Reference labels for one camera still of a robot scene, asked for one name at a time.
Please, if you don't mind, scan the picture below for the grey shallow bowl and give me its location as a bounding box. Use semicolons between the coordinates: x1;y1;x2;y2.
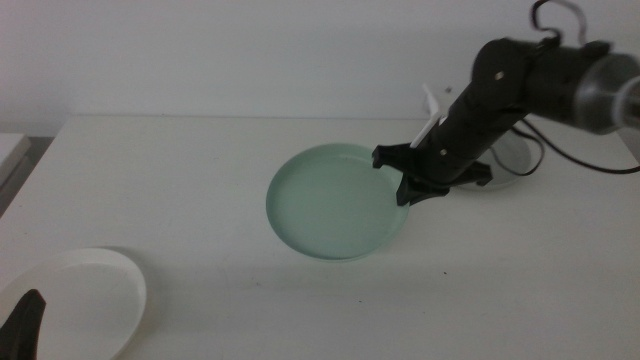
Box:
455;127;533;192

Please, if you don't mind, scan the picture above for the pale green shallow bowl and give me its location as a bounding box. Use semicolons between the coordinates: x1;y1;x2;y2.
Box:
265;142;411;263

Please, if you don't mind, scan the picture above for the white shallow bowl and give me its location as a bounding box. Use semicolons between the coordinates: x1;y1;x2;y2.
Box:
0;247;148;360

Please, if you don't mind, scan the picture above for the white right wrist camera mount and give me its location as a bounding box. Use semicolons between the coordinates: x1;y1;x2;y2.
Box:
409;82;452;150

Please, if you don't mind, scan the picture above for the long black cable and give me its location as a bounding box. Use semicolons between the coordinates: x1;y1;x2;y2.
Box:
490;115;640;178

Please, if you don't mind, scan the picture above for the short black cable loop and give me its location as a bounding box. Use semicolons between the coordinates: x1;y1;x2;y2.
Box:
529;0;589;47

